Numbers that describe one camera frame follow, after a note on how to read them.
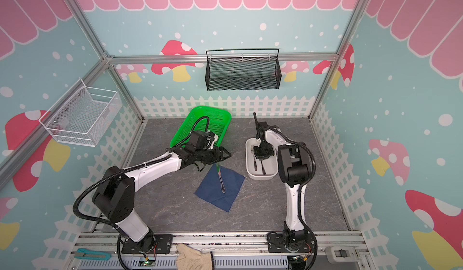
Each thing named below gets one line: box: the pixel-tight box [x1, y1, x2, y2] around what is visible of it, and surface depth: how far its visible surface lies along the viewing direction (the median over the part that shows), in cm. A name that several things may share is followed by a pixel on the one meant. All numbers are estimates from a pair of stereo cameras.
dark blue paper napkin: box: [194, 163, 246, 213], surface depth 92 cm
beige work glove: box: [175, 243, 215, 270], surface depth 72 cm
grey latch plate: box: [324, 245, 360, 263], surface depth 71 cm
